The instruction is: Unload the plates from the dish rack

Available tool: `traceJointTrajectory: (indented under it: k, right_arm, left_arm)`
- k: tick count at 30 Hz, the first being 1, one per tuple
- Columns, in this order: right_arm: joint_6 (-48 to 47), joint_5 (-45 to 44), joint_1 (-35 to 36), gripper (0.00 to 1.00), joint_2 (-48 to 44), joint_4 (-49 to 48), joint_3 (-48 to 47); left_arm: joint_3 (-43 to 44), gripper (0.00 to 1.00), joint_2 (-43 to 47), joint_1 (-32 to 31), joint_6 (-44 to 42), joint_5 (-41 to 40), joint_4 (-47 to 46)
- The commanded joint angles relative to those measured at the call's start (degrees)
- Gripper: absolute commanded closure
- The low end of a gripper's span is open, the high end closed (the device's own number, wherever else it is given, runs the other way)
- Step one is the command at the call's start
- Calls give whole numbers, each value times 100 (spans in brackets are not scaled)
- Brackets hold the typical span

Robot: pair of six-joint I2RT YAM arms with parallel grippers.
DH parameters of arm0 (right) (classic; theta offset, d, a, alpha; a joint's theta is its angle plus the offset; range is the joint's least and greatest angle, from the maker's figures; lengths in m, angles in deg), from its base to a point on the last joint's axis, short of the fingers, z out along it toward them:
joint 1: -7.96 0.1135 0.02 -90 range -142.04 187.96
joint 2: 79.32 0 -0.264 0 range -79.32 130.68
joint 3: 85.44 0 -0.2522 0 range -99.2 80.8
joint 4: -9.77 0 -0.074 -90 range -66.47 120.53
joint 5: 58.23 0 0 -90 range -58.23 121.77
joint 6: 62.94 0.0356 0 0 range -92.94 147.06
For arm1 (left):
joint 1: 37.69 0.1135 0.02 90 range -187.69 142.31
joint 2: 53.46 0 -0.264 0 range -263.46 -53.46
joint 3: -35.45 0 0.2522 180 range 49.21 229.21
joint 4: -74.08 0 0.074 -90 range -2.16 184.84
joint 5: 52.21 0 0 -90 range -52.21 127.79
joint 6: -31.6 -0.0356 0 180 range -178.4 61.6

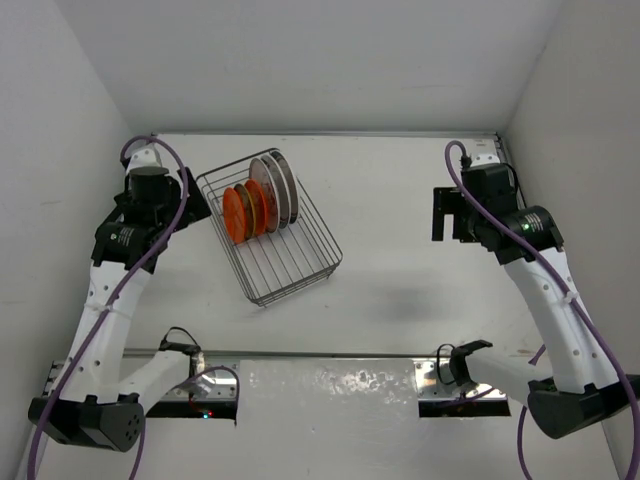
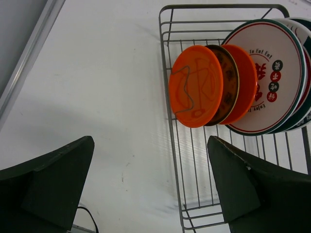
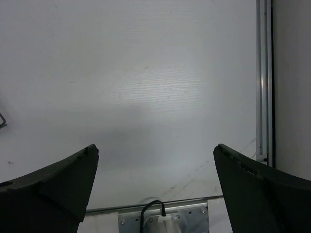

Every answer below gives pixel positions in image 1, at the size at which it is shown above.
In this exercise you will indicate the orange plate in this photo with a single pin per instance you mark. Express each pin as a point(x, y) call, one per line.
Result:
point(259, 206)
point(234, 215)

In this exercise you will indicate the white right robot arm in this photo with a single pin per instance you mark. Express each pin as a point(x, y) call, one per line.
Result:
point(580, 387)

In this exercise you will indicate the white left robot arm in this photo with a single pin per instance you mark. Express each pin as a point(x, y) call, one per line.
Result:
point(89, 404)

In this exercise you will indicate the white plate red characters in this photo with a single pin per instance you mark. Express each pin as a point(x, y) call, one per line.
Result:
point(260, 173)

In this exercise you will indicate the white plate green rim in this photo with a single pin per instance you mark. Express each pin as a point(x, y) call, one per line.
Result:
point(284, 177)

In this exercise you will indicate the orange plate front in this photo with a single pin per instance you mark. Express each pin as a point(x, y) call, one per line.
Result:
point(234, 215)

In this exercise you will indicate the wire dish rack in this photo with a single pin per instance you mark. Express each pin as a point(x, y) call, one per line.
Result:
point(272, 265)

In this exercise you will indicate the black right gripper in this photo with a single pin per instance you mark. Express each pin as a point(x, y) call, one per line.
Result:
point(447, 200)

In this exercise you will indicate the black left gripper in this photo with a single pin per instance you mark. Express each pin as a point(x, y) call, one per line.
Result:
point(196, 209)

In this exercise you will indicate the yellow patterned plate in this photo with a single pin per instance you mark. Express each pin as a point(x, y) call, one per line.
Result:
point(248, 207)

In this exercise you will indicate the metal base rail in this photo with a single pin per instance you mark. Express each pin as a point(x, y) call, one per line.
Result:
point(431, 378)

